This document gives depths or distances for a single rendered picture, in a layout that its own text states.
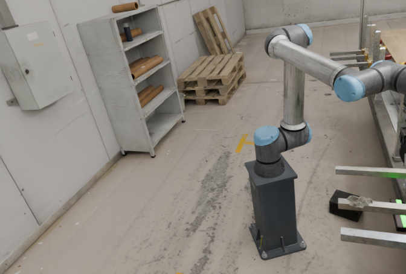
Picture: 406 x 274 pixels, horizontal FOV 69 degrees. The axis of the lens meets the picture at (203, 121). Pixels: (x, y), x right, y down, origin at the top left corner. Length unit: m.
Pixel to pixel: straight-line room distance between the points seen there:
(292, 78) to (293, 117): 0.24
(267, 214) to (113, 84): 2.07
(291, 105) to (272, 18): 7.33
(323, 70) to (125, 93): 2.39
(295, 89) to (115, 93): 2.12
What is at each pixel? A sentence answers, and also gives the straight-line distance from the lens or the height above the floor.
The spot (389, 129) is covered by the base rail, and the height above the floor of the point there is 0.70.
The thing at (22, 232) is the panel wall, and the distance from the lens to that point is 2.97.
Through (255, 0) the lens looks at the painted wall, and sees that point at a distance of 8.99.
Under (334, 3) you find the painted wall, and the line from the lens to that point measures 8.83.
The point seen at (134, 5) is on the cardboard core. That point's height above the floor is 1.60.
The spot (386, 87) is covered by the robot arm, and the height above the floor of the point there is 1.31.
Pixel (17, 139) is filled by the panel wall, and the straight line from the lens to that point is 2.81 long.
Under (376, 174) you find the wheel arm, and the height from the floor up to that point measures 0.83.
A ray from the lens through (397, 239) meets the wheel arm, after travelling 1.09.
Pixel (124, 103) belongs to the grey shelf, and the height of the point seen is 0.69.
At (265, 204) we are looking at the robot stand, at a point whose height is 0.43.
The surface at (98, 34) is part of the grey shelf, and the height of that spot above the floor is 1.43.
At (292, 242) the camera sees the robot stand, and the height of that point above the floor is 0.04.
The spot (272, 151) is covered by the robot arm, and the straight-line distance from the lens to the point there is 1.78.
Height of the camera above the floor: 1.74
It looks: 26 degrees down
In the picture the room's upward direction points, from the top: 11 degrees counter-clockwise
